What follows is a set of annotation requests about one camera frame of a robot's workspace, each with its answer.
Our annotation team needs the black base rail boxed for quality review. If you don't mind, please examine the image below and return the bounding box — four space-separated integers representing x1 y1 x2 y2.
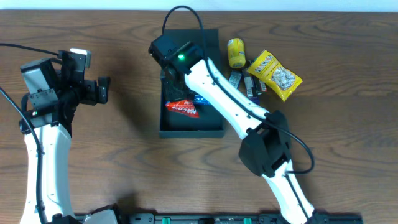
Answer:
127 213 364 224

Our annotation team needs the blue snack bar wrapper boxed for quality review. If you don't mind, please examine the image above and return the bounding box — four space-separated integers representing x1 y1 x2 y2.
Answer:
192 94 210 105

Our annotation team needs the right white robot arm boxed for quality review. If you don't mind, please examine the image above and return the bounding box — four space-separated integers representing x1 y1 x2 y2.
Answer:
149 35 315 223

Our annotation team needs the yellow cylindrical can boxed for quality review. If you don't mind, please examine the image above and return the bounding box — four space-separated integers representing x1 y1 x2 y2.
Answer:
227 38 246 68

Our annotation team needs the small blue barcode packet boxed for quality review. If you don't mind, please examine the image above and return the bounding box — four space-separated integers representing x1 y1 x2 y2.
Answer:
228 70 243 89

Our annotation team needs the dark blue candy stick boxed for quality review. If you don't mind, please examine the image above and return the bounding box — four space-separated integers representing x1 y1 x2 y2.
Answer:
243 69 259 104

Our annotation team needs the red Hacks candy bag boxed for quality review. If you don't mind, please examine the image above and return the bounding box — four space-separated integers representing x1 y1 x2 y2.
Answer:
165 100 200 118

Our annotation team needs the black gift box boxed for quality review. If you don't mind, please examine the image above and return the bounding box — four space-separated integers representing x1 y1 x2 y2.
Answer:
159 29 225 138

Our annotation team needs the yellow sunflower seed bag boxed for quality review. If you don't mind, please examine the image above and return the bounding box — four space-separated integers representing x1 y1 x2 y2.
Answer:
248 50 302 101

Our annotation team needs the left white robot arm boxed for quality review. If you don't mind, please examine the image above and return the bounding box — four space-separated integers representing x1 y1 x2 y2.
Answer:
19 48 111 223

